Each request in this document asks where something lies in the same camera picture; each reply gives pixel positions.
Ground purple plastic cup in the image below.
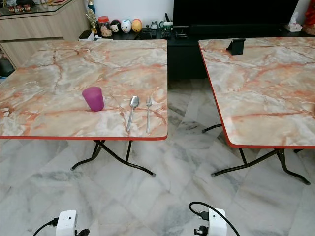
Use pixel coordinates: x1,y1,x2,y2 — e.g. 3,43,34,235
82,87,105,112

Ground steel fork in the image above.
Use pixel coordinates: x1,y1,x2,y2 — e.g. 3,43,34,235
145,96,153,134

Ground steel spoon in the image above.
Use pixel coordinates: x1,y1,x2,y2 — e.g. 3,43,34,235
126,96,140,132

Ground black phone stand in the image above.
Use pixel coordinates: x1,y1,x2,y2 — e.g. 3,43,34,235
227,38,246,56

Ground small white box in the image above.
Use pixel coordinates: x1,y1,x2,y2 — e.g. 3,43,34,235
79,30,95,41

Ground red lidded snack jar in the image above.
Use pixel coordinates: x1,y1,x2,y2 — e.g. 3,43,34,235
98,16,112,38

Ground black egg shaped toy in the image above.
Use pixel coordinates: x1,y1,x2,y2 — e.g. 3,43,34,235
110,20,122,34

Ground white egg shaped toy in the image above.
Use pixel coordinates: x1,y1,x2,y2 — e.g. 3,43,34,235
121,19,132,33

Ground gold trophy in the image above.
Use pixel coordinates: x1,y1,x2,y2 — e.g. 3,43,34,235
86,0,98,36

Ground orange egg shaped toy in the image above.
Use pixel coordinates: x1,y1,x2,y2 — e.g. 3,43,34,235
131,18,143,33

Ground black television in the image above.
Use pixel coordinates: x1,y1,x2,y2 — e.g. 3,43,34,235
173,0,301,27

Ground white tissue box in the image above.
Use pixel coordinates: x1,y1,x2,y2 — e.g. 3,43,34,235
288,21,305,32

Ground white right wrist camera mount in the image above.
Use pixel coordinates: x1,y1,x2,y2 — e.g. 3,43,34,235
207,208,227,236

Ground black metal table leg frame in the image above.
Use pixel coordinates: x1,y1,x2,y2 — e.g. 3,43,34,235
202,123,312,186
71,140,156,178

